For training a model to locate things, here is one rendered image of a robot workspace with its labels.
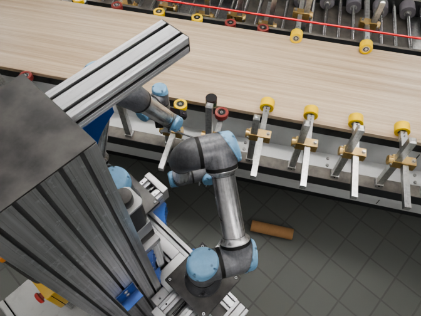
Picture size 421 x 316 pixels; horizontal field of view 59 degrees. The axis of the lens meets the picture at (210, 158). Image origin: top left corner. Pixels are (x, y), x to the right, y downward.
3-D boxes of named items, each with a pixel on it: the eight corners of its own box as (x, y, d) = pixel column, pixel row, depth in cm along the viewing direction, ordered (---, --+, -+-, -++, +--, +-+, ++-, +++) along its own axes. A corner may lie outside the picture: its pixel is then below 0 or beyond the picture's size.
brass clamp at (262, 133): (269, 144, 201) (270, 139, 197) (244, 140, 203) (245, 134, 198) (270, 135, 204) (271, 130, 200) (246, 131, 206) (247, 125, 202)
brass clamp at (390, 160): (412, 172, 192) (416, 167, 188) (385, 167, 194) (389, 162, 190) (411, 162, 195) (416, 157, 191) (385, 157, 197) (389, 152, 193)
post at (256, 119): (250, 168, 228) (259, 119, 187) (245, 167, 228) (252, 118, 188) (251, 163, 230) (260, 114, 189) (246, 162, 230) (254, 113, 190)
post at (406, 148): (378, 190, 216) (418, 143, 175) (372, 189, 216) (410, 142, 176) (378, 184, 218) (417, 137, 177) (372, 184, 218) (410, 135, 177)
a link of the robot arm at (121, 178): (122, 210, 157) (115, 195, 145) (98, 194, 161) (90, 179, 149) (140, 189, 162) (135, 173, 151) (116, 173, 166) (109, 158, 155)
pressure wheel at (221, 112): (226, 130, 222) (227, 118, 212) (213, 127, 223) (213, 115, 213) (228, 119, 226) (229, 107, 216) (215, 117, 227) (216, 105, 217)
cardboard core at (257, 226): (292, 237, 261) (250, 228, 264) (291, 241, 267) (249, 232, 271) (294, 227, 265) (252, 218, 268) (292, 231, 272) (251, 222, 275)
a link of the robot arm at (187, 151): (169, 172, 121) (171, 194, 169) (202, 165, 123) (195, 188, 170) (161, 138, 124) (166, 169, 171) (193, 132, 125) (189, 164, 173)
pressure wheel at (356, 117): (361, 118, 201) (346, 121, 206) (364, 127, 207) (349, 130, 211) (361, 110, 204) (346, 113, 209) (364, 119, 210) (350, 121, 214)
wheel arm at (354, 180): (356, 200, 183) (359, 196, 179) (349, 198, 183) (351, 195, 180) (358, 121, 209) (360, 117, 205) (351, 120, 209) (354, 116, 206)
